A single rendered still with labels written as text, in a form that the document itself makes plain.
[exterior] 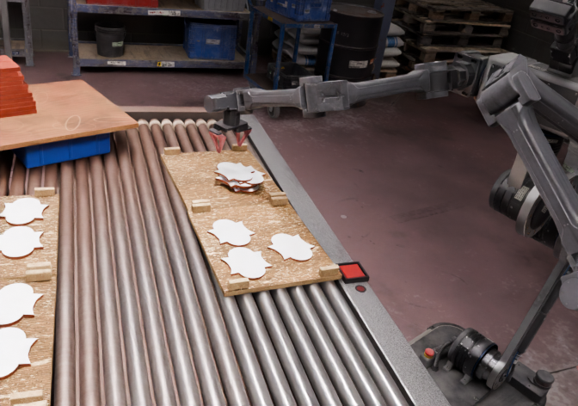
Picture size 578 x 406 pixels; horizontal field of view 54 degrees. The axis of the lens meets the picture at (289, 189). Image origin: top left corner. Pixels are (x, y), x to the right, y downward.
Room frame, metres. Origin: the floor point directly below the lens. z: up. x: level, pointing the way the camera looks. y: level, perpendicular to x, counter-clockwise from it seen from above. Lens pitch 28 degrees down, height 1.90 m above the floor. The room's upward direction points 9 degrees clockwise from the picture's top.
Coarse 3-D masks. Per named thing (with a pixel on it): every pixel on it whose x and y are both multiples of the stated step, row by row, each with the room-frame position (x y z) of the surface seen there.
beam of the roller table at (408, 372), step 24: (264, 144) 2.18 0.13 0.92; (288, 168) 1.99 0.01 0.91; (288, 192) 1.80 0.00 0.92; (312, 216) 1.66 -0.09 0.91; (336, 240) 1.53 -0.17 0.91; (360, 312) 1.20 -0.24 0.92; (384, 312) 1.21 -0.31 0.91; (384, 336) 1.12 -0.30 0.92; (384, 360) 1.05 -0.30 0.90; (408, 360) 1.05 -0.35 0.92; (408, 384) 0.97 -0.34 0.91; (432, 384) 0.98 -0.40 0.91
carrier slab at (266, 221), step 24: (192, 216) 1.51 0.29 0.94; (216, 216) 1.53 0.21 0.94; (240, 216) 1.55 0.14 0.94; (264, 216) 1.58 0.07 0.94; (288, 216) 1.60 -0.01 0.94; (216, 240) 1.40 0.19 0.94; (264, 240) 1.44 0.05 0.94; (312, 240) 1.48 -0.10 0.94; (216, 264) 1.28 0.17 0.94; (288, 264) 1.34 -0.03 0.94; (312, 264) 1.35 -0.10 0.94; (264, 288) 1.22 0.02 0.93
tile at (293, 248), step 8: (272, 240) 1.43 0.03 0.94; (280, 240) 1.44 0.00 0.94; (288, 240) 1.45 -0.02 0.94; (296, 240) 1.45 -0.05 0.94; (272, 248) 1.39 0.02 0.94; (280, 248) 1.40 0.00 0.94; (288, 248) 1.40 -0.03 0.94; (296, 248) 1.41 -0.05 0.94; (304, 248) 1.42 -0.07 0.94; (312, 248) 1.43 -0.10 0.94; (288, 256) 1.36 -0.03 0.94; (296, 256) 1.37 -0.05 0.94; (304, 256) 1.37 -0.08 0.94
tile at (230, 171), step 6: (222, 168) 1.77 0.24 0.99; (228, 168) 1.78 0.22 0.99; (234, 168) 1.78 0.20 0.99; (240, 168) 1.79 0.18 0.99; (246, 168) 1.80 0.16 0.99; (222, 174) 1.73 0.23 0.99; (228, 174) 1.73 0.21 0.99; (234, 174) 1.74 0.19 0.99; (240, 174) 1.74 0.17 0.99; (246, 174) 1.75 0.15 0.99; (228, 180) 1.69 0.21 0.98; (234, 180) 1.71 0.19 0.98; (240, 180) 1.70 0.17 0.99; (246, 180) 1.71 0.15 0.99
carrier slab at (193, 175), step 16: (176, 160) 1.87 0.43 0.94; (192, 160) 1.89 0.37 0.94; (208, 160) 1.91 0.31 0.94; (224, 160) 1.93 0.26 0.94; (240, 160) 1.95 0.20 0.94; (256, 160) 1.97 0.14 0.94; (176, 176) 1.75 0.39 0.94; (192, 176) 1.77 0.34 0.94; (208, 176) 1.78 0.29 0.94; (192, 192) 1.66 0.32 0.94; (208, 192) 1.68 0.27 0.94; (224, 192) 1.69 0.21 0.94; (240, 192) 1.71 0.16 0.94; (256, 192) 1.73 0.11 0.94; (272, 192) 1.74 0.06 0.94
